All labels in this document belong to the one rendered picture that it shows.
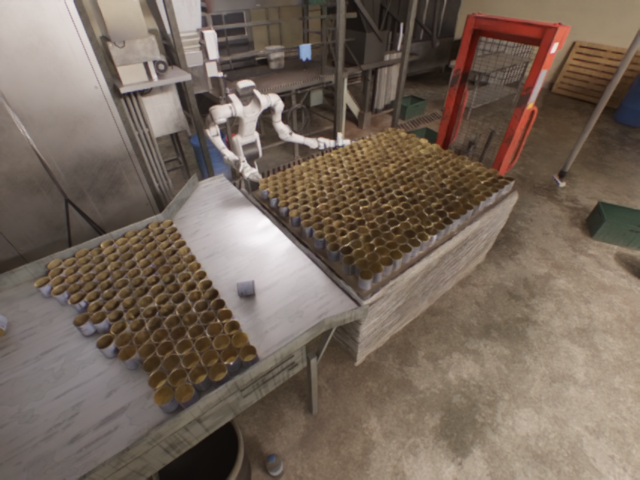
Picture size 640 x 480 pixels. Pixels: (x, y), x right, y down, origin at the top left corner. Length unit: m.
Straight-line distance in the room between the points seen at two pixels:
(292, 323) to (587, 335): 2.66
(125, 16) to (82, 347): 2.32
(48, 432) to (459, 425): 2.21
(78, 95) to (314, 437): 3.18
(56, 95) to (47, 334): 2.08
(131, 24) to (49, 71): 0.74
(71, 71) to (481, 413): 3.99
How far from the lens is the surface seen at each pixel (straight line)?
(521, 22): 2.45
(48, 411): 1.62
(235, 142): 2.60
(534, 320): 3.30
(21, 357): 1.84
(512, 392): 2.82
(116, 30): 3.08
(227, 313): 1.47
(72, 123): 3.42
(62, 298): 1.89
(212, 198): 2.25
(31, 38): 3.30
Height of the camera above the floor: 2.29
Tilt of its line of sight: 42 degrees down
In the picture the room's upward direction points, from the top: straight up
